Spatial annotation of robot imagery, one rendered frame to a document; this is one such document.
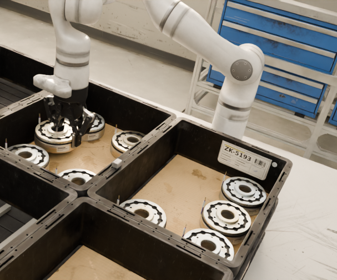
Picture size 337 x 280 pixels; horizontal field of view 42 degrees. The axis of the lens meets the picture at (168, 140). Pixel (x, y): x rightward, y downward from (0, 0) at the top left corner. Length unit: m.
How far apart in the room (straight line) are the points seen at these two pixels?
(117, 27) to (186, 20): 3.01
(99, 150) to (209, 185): 0.28
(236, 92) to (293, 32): 1.54
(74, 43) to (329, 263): 0.79
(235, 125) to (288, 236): 0.32
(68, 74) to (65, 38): 0.07
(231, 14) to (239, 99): 1.63
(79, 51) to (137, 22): 3.09
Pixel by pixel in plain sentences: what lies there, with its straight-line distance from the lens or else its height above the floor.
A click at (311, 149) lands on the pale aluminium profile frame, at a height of 0.12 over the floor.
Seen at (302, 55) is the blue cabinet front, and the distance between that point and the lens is 2.73.
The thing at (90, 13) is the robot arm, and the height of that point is 1.18.
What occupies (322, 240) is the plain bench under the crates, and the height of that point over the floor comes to 0.70.
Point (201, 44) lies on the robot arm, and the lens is 1.13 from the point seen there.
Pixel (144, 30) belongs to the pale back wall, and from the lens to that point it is 4.01.
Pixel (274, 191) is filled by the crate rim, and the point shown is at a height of 0.93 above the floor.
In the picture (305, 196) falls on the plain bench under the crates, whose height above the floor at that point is 0.70.
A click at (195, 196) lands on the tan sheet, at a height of 0.83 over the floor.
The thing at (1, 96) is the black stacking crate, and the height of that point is 0.83.
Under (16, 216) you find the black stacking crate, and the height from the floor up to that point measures 0.83.
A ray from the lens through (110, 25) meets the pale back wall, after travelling 4.16.
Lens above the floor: 1.44
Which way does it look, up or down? 31 degrees down
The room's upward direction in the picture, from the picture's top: 11 degrees clockwise
